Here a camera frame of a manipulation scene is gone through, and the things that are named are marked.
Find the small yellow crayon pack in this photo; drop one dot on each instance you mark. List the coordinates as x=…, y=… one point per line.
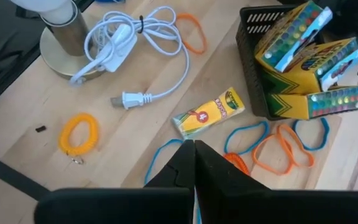
x=208, y=113

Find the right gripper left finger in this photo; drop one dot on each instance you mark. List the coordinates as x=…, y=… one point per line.
x=120, y=208

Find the small dark scrap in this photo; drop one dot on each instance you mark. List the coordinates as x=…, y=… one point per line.
x=40, y=128

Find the yellow coil wristband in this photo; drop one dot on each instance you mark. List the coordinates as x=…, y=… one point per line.
x=65, y=124

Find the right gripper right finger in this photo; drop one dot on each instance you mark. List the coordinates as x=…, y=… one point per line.
x=228, y=199

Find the black mesh bin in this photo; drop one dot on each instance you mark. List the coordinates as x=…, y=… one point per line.
x=247, y=62

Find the thin orange rubber band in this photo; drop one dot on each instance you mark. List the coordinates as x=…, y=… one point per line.
x=197, y=31

